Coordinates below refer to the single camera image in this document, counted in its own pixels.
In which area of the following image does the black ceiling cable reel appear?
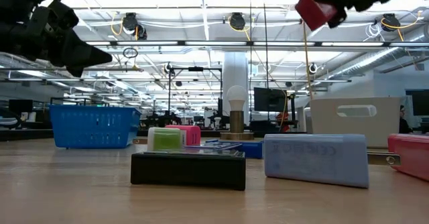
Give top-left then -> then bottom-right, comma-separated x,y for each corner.
229,11 -> 247,32
381,13 -> 402,33
121,11 -> 148,41

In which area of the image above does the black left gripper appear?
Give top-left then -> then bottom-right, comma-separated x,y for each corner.
0,5 -> 113,78

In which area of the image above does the black hanging cable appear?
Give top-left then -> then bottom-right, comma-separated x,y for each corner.
261,0 -> 269,91

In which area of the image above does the coral red wall charger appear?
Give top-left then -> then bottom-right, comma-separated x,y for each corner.
387,133 -> 429,182

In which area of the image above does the blue digital clock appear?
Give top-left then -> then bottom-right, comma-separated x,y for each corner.
186,139 -> 265,160

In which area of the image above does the pink wall charger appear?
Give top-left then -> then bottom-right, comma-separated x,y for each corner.
165,124 -> 202,147

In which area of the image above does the lavender blue wall charger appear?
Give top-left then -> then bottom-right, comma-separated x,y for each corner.
263,133 -> 402,189

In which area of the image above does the black digital clock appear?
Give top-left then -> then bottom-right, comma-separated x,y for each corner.
130,149 -> 247,192

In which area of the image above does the black metal stand frame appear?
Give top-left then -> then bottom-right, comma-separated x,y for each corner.
166,66 -> 224,117

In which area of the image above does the light bulb on wooden base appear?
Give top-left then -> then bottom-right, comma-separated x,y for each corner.
220,85 -> 255,142

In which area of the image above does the green white wall charger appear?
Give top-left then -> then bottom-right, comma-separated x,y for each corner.
133,127 -> 184,152

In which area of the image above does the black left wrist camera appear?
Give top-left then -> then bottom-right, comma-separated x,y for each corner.
32,0 -> 80,31

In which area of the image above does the blue slotted plastic basket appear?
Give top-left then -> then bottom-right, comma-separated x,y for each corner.
49,103 -> 142,150

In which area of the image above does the black computer monitor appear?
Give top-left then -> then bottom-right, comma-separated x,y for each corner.
253,87 -> 288,113
405,89 -> 429,117
8,99 -> 34,115

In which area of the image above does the white plastic bin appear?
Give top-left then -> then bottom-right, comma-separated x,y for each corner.
310,96 -> 402,149

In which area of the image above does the yellow hanging cable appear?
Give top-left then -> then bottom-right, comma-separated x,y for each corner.
302,19 -> 315,101

